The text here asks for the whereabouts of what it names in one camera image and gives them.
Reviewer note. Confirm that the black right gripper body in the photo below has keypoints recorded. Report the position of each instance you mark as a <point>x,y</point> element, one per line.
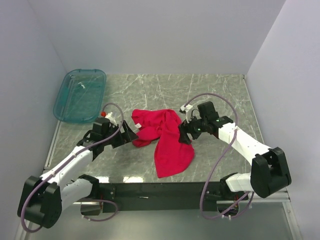
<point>198,127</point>

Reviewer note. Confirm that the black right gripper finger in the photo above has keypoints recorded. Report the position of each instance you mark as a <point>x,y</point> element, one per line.
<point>184,138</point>
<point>184,127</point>

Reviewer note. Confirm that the aluminium frame rail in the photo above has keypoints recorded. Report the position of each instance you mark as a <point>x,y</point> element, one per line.
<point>20,233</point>

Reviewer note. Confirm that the teal transparent plastic bin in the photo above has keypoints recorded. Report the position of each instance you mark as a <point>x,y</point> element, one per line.
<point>80,96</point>

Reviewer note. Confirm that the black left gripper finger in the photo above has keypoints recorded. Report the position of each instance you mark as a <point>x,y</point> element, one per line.
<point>127,131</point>
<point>122,138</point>

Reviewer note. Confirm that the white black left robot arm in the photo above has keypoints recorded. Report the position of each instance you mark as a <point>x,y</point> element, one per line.
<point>44,198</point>

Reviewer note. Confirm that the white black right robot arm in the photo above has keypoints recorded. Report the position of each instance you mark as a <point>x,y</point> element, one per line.
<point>269,171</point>

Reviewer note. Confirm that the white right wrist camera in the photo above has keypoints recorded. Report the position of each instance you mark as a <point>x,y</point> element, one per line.
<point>185,109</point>

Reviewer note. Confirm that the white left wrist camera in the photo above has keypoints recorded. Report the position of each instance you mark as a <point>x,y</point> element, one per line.
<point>110,116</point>

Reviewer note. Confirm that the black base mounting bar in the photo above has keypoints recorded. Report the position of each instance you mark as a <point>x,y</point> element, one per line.
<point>140,196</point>

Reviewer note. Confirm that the red t shirt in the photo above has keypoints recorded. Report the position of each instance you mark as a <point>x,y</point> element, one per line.
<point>170,156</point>

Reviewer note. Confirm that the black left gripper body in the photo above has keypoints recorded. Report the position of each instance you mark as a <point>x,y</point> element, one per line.
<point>119,137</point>

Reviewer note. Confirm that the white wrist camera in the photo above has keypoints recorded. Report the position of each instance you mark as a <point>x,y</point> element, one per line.
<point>110,116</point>
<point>185,109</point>

